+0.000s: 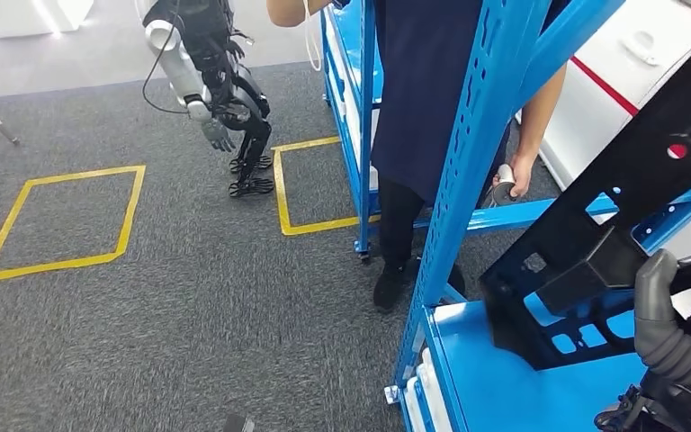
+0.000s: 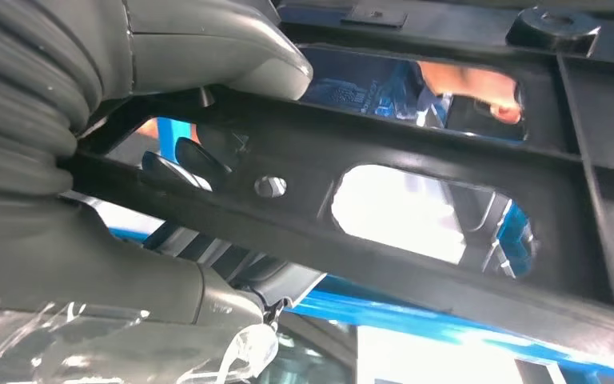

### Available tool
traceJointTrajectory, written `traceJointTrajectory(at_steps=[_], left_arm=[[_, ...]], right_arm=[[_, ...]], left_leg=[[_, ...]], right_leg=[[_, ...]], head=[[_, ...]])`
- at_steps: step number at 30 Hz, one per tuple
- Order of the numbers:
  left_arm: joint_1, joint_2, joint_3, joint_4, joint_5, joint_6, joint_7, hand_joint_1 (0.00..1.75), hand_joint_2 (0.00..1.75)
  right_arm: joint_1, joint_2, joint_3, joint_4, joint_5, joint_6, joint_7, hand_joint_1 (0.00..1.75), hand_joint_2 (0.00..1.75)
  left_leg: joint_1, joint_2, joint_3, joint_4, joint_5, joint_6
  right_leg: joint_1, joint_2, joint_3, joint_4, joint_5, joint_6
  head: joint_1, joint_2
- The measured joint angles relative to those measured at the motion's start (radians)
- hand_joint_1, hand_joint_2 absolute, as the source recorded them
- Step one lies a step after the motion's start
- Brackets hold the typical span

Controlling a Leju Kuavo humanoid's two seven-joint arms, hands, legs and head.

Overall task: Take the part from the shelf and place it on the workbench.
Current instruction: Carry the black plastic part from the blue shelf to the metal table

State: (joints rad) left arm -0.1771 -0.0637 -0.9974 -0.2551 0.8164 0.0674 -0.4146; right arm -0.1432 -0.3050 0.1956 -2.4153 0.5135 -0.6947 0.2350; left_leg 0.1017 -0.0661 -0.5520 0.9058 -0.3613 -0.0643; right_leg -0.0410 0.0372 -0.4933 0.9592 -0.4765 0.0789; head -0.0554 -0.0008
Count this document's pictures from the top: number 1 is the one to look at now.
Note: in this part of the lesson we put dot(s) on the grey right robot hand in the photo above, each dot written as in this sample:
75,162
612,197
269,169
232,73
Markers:
655,286

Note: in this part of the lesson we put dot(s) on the standing robot's grey hand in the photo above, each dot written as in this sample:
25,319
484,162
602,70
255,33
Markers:
217,134

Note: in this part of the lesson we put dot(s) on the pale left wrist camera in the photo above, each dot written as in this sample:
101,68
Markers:
238,424

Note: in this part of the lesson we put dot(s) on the blue metal shelf rack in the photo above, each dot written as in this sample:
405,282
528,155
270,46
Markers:
482,119
367,119

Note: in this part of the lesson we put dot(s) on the white ribbed plastic panel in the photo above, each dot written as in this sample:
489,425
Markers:
435,393
351,137
411,411

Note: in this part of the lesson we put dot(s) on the person's hand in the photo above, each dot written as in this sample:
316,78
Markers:
524,173

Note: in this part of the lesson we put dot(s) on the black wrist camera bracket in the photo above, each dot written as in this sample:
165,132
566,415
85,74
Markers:
649,411

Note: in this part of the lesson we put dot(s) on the person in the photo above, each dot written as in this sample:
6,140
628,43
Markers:
423,89

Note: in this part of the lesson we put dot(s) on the yellow tape floor square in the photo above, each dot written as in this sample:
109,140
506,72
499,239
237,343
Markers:
59,263
281,191

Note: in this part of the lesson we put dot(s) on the white car red stripe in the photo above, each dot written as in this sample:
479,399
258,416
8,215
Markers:
679,42

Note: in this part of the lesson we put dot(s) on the standing humanoid robot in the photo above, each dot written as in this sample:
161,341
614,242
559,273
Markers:
244,101

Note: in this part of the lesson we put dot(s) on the black plastic bracket part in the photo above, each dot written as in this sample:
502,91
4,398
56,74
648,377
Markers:
620,179

